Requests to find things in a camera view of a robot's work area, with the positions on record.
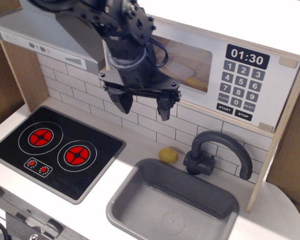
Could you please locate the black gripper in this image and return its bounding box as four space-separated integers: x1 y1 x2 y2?
99 60 181 121

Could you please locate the white toy microwave door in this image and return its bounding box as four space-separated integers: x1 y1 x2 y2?
153 19 300 132

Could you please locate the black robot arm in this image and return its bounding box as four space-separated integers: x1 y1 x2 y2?
31 0 181 121

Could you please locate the wooden microwave cabinet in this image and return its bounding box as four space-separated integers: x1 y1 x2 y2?
97 0 300 214

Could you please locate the yellow toy potato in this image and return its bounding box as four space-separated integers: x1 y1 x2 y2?
158 147 179 164

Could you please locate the dark grey toy faucet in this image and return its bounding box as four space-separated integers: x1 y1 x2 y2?
183 131 252 181

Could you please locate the black toy stovetop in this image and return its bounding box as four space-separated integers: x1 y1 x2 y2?
0 106 126 205

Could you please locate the grey toy sink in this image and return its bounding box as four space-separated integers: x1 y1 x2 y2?
106 158 239 240

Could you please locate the grey range hood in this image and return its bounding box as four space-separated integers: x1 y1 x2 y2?
0 0 105 75

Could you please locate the grey oven control panel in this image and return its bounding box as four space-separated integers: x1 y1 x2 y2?
0 187 86 240

